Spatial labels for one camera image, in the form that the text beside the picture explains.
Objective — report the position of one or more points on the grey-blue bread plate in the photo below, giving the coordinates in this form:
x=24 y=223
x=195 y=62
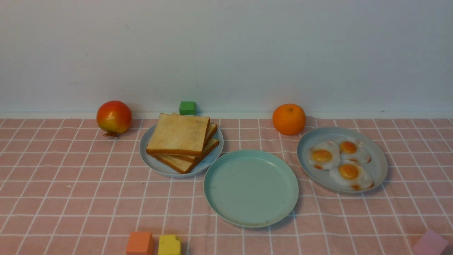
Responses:
x=167 y=171

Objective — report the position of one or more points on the grey-blue egg plate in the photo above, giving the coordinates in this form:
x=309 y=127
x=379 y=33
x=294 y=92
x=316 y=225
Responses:
x=377 y=168

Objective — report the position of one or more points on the toast slice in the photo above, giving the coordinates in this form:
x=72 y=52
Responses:
x=211 y=131
x=179 y=135
x=185 y=163

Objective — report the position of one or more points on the pink cube block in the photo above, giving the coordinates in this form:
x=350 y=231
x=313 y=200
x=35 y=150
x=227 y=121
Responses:
x=430 y=243

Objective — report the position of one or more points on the fried egg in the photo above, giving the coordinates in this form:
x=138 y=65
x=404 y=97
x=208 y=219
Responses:
x=325 y=155
x=353 y=150
x=351 y=175

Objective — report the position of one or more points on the orange fruit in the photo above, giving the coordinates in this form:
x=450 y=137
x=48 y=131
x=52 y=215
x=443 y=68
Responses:
x=289 y=119

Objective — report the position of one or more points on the orange cube block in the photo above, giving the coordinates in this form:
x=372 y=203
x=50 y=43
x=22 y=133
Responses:
x=140 y=243

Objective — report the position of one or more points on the teal center plate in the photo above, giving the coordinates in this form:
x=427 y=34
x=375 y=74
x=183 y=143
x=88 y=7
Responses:
x=251 y=188

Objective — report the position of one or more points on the green cube block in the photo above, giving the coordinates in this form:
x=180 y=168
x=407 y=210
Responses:
x=188 y=108

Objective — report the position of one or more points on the yellow cube block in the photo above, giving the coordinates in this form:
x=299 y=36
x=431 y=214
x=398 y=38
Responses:
x=169 y=244

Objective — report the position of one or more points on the red yellow pomegranate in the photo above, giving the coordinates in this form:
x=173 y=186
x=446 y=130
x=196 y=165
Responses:
x=114 y=118

